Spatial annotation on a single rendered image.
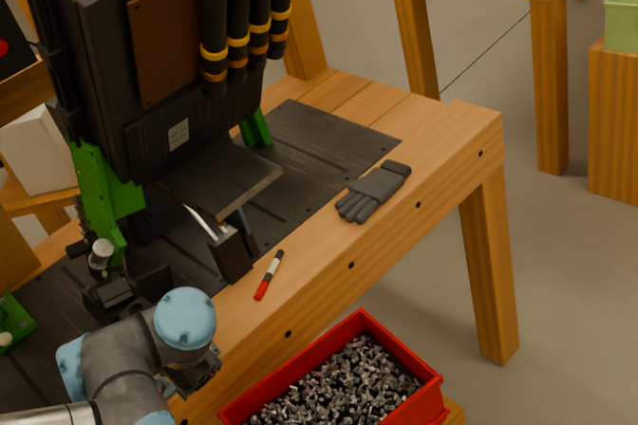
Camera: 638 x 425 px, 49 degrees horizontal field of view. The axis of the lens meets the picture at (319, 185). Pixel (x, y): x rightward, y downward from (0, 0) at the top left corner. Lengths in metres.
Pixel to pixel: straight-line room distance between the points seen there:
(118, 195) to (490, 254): 1.02
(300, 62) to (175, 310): 1.26
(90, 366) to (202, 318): 0.14
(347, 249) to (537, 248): 1.31
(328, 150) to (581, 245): 1.22
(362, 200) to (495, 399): 0.95
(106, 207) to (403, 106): 0.84
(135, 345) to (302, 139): 0.99
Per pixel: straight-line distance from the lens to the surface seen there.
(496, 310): 2.10
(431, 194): 1.59
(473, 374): 2.29
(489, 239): 1.89
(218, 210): 1.25
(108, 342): 0.88
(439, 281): 2.55
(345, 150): 1.69
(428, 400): 1.19
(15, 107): 1.72
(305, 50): 2.02
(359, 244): 1.45
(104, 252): 1.36
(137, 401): 0.80
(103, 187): 1.31
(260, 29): 1.20
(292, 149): 1.74
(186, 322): 0.87
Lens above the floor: 1.87
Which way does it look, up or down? 37 degrees down
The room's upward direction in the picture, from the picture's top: 17 degrees counter-clockwise
